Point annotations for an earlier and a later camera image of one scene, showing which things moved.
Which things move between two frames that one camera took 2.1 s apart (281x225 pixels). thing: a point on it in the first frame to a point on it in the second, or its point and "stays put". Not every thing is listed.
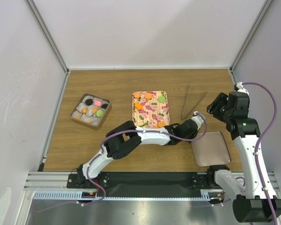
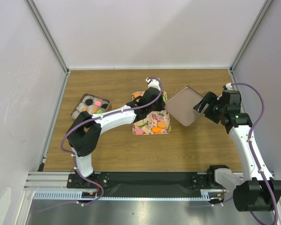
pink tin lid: [212, 149] to [181, 105]
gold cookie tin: [92, 110] stays put
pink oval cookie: [98, 103] stays put
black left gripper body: [190, 136] to [158, 106]
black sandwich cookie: [104, 106] stays put
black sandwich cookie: [89, 101] stays put
